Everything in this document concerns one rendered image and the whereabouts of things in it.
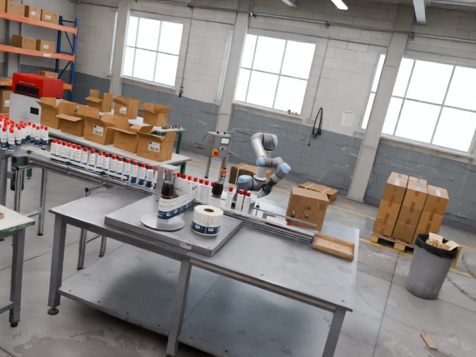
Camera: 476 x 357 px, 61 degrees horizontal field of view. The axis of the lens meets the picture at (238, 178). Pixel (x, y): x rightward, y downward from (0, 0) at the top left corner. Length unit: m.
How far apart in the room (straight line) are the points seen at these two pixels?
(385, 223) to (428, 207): 0.61
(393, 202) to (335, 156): 2.64
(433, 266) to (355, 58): 4.75
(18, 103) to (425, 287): 7.29
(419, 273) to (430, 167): 3.68
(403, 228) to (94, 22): 8.94
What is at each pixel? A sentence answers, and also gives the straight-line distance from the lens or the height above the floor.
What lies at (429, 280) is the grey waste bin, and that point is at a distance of 4.96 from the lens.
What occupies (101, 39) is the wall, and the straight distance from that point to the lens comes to 11.50.
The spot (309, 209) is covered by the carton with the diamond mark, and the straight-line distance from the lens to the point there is 3.40.
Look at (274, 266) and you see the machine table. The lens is 2.69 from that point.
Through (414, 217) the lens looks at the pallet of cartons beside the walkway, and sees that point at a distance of 6.18.
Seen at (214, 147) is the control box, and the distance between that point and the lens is 3.29.
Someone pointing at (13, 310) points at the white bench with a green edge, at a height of 0.14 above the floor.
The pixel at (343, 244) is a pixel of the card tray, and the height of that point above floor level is 0.84.
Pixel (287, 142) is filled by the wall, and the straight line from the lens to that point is 8.73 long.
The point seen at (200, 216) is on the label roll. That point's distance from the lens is 2.78.
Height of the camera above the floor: 1.98
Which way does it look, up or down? 14 degrees down
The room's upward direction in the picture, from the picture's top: 11 degrees clockwise
